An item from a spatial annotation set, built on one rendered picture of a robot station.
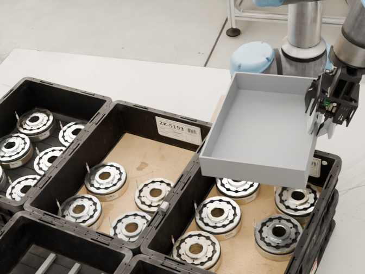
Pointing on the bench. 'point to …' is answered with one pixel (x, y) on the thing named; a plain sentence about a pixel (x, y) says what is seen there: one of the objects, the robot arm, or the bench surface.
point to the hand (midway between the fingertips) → (316, 128)
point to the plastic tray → (262, 132)
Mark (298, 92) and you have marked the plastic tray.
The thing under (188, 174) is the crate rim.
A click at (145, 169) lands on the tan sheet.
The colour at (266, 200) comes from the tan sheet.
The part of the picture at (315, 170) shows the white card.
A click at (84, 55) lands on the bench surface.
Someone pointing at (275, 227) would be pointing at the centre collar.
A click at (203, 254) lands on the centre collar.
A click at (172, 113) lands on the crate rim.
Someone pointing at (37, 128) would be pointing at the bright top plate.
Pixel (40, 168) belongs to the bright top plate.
